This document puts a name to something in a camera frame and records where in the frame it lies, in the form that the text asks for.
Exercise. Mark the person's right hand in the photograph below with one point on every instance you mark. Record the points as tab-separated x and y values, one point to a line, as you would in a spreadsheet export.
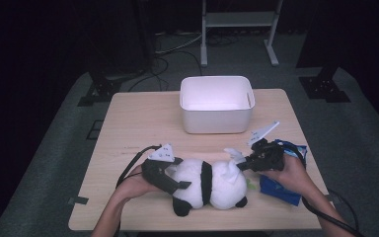
292	177

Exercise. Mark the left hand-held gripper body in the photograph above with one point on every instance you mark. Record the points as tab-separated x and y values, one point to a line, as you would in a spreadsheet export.
158	171

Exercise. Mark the blue wet wipes packet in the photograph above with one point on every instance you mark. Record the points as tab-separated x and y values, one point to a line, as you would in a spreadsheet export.
276	191

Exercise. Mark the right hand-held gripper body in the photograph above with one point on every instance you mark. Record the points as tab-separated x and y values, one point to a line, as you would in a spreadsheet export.
268	156

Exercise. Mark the black square floor frame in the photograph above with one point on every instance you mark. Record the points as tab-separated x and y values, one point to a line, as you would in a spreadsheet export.
88	131

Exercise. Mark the white plastic storage bin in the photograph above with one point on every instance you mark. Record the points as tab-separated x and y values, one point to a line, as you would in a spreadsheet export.
194	120

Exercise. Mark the white wet wipe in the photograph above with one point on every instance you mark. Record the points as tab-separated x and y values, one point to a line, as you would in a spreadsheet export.
235	155

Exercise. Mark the black stand base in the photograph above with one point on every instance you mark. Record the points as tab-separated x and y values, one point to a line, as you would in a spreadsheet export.
325	87
100	92

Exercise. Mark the person's left hand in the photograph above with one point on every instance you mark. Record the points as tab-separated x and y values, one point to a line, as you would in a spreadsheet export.
133	187

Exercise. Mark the white metal stand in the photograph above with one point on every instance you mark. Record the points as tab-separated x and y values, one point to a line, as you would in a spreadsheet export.
240	19

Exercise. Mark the panda plush toy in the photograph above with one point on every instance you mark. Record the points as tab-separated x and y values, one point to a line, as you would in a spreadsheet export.
190	177

